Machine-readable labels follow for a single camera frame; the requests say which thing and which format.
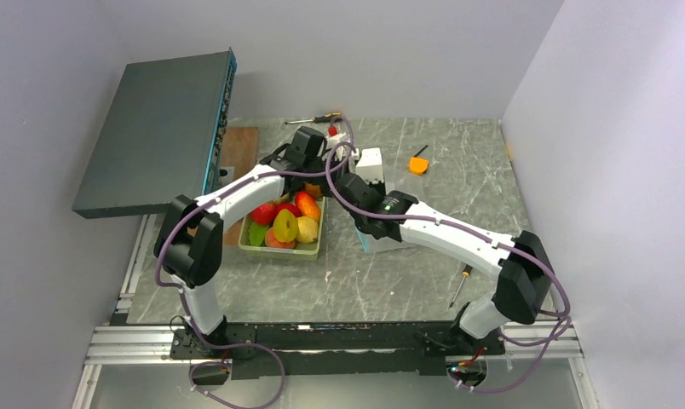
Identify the yellow black screwdriver near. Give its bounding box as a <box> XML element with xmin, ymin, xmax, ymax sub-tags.
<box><xmin>448</xmin><ymin>264</ymin><xmax>473</xmax><ymax>308</ymax></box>

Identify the green leaf toy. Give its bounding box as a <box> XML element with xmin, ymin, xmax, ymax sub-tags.
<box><xmin>247</xmin><ymin>222</ymin><xmax>269</xmax><ymax>247</ymax></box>

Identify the yellow pepper slice toy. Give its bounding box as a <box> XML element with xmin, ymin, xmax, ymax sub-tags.
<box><xmin>273</xmin><ymin>210</ymin><xmax>299</xmax><ymax>243</ymax></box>

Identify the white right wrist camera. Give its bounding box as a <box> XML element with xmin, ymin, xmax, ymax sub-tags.
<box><xmin>354</xmin><ymin>147</ymin><xmax>384</xmax><ymax>185</ymax></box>

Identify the aluminium frame rail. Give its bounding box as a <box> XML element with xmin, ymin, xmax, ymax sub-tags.
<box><xmin>73</xmin><ymin>320</ymin><xmax>600</xmax><ymax>408</ymax></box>

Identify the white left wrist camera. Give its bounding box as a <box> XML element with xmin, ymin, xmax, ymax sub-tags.
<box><xmin>326</xmin><ymin>125</ymin><xmax>359</xmax><ymax>172</ymax></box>

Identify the red orange mango toy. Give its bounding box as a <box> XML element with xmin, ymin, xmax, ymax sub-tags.
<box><xmin>294</xmin><ymin>191</ymin><xmax>321</xmax><ymax>222</ymax></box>

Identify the clear zip top bag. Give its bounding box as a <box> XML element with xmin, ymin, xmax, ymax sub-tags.
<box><xmin>356</xmin><ymin>180</ymin><xmax>412</xmax><ymax>254</ymax></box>

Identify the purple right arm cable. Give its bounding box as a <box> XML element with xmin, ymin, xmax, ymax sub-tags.
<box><xmin>324</xmin><ymin>141</ymin><xmax>573</xmax><ymax>395</ymax></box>

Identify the brown wooden board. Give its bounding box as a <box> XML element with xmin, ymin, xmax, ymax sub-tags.
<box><xmin>213</xmin><ymin>127</ymin><xmax>260</xmax><ymax>251</ymax></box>

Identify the yellow black screwdriver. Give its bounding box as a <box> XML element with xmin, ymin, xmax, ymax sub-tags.
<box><xmin>448</xmin><ymin>264</ymin><xmax>473</xmax><ymax>308</ymax></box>
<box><xmin>285</xmin><ymin>112</ymin><xmax>342</xmax><ymax>124</ymax></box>

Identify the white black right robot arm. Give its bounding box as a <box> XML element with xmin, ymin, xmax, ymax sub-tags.
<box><xmin>331</xmin><ymin>173</ymin><xmax>553</xmax><ymax>354</ymax></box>

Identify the yellow lemon toy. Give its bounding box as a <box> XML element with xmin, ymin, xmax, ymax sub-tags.
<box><xmin>296</xmin><ymin>216</ymin><xmax>319</xmax><ymax>244</ymax></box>

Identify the red tomato toy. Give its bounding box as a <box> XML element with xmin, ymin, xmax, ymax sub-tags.
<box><xmin>275</xmin><ymin>202</ymin><xmax>302</xmax><ymax>217</ymax></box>

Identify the yellow black screwdriver far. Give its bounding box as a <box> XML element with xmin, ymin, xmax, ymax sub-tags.
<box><xmin>285</xmin><ymin>112</ymin><xmax>342</xmax><ymax>124</ymax></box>

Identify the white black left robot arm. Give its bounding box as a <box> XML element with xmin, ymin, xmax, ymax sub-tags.
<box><xmin>154</xmin><ymin>127</ymin><xmax>355</xmax><ymax>358</ymax></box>

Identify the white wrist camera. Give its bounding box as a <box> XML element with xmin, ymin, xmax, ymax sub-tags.
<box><xmin>354</xmin><ymin>147</ymin><xmax>384</xmax><ymax>185</ymax></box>
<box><xmin>326</xmin><ymin>125</ymin><xmax>359</xmax><ymax>172</ymax></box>

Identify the red apple toy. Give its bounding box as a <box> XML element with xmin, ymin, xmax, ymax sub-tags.
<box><xmin>249</xmin><ymin>202</ymin><xmax>277</xmax><ymax>226</ymax></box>

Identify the dark grey flat panel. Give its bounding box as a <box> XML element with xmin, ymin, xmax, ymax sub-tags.
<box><xmin>72</xmin><ymin>49</ymin><xmax>237</xmax><ymax>219</ymax></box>

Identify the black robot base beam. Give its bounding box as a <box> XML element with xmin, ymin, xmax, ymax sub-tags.
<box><xmin>170</xmin><ymin>320</ymin><xmax>505</xmax><ymax>380</ymax></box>

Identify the small metal bracket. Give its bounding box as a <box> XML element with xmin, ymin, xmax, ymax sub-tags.
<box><xmin>216</xmin><ymin>166</ymin><xmax>234</xmax><ymax>187</ymax></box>

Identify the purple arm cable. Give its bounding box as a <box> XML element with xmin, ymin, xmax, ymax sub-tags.
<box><xmin>153</xmin><ymin>115</ymin><xmax>358</xmax><ymax>409</ymax></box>
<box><xmin>324</xmin><ymin>141</ymin><xmax>573</xmax><ymax>395</ymax></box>

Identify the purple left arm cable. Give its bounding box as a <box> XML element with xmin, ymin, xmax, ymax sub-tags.
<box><xmin>153</xmin><ymin>115</ymin><xmax>358</xmax><ymax>409</ymax></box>

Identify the green plastic food bin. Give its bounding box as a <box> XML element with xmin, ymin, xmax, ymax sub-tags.
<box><xmin>238</xmin><ymin>192</ymin><xmax>326</xmax><ymax>262</ymax></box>

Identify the peach toy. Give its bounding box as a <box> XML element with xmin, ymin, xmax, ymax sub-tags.
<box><xmin>264</xmin><ymin>228</ymin><xmax>296</xmax><ymax>250</ymax></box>

